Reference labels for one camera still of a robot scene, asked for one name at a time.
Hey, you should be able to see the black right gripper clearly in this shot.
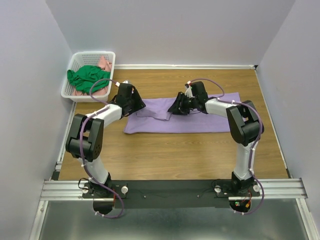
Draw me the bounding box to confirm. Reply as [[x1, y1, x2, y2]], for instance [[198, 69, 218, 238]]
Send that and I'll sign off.
[[166, 92, 197, 117]]

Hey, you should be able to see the purple t shirt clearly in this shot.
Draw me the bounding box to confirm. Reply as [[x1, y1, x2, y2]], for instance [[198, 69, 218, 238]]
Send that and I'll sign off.
[[123, 97, 230, 134]]

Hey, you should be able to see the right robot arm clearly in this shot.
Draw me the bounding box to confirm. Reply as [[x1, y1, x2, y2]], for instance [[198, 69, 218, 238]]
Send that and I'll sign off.
[[167, 78, 264, 196]]

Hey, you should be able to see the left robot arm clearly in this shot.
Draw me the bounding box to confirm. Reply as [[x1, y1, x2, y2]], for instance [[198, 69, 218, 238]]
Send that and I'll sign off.
[[65, 82, 146, 198]]

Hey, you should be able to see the pink t shirt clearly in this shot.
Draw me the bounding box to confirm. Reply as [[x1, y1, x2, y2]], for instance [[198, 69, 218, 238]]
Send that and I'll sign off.
[[71, 55, 113, 97]]

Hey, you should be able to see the green t shirt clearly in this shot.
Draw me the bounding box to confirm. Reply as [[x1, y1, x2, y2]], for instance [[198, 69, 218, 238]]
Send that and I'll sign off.
[[67, 65, 111, 96]]

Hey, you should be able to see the white perforated plastic basket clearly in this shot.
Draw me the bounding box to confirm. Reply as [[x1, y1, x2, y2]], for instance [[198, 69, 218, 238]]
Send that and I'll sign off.
[[60, 50, 116, 103]]

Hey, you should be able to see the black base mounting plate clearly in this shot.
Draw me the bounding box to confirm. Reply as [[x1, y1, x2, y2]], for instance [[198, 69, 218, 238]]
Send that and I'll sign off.
[[81, 179, 261, 212]]

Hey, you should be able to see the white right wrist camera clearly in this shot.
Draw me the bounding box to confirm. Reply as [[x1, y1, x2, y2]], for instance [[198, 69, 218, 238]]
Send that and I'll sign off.
[[184, 81, 193, 98]]

